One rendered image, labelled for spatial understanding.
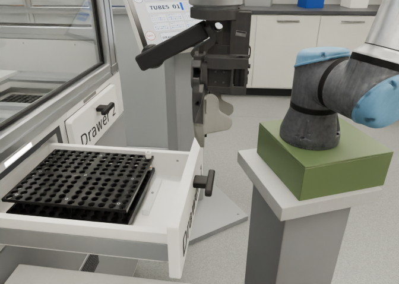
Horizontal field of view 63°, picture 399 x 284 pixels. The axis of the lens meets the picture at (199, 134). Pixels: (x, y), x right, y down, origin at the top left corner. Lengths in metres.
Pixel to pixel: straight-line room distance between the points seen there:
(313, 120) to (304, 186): 0.16
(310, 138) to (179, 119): 0.91
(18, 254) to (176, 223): 0.38
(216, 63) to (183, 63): 1.08
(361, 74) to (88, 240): 0.57
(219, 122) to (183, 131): 1.16
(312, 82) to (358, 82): 0.11
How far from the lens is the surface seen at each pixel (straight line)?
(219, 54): 0.48
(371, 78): 0.70
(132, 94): 2.38
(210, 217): 1.85
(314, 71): 0.78
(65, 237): 0.59
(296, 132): 0.84
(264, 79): 3.61
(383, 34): 0.72
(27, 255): 0.79
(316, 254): 1.04
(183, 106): 1.61
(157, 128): 2.44
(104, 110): 0.92
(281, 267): 1.01
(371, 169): 0.90
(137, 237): 0.54
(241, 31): 0.47
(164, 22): 1.43
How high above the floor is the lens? 1.25
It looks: 27 degrees down
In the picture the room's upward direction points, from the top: straight up
